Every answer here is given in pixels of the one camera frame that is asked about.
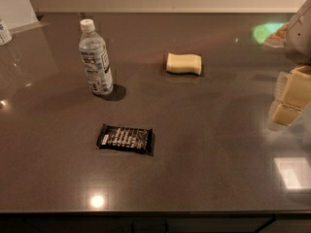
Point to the clear plastic water bottle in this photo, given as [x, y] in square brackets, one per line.
[95, 58]

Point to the white container at left edge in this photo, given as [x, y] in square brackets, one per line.
[5, 35]

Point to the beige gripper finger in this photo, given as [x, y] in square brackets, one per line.
[283, 114]
[294, 88]

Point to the yellow sponge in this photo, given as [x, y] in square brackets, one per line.
[184, 63]

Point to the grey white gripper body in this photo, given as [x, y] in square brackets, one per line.
[299, 38]

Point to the black rxbar chocolate wrapper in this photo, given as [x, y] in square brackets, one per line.
[125, 138]

